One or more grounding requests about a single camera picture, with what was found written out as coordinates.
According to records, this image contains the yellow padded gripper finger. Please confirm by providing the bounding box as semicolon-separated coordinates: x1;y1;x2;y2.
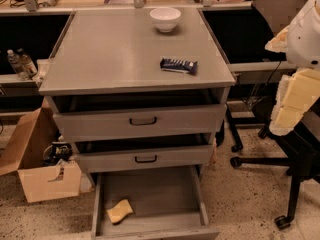
269;68;320;136
265;26;289;53

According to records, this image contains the yellow sponge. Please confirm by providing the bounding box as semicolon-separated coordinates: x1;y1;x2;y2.
106;199;134;224

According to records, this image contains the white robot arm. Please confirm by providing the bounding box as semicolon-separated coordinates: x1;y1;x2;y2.
265;0;320;136

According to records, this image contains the grey drawer cabinet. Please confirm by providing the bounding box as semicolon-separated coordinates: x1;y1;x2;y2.
38;6;237;185

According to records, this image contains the grey bottom drawer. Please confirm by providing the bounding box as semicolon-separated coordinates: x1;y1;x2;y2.
91;166;219;240

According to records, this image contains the grey drawer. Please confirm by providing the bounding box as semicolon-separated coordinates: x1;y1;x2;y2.
76;144;213;173
53;104;226;142
91;166;219;240

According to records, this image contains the grey top drawer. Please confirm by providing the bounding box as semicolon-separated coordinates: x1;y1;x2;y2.
53;104;226;142

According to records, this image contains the grey middle drawer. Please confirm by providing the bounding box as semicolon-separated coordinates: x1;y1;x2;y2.
76;144;213;173

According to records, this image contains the black office chair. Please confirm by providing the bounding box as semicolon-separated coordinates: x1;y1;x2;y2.
229;0;320;231

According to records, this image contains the blue snack bar wrapper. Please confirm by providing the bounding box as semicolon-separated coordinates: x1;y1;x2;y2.
160;58;197;75

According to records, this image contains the white ceramic bowl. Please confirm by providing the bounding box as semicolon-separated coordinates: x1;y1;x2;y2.
150;7;181;33

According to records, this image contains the black gadget in box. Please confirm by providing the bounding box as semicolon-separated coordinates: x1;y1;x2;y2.
43;142;72;166

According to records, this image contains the dark capped plastic bottle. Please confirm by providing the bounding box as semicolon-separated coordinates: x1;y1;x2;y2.
17;48;37;77

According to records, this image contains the clear plastic water bottle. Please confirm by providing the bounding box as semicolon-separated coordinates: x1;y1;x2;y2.
7;49;29;81

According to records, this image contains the brown cardboard box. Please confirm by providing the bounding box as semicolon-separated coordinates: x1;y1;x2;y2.
0;102;81;203

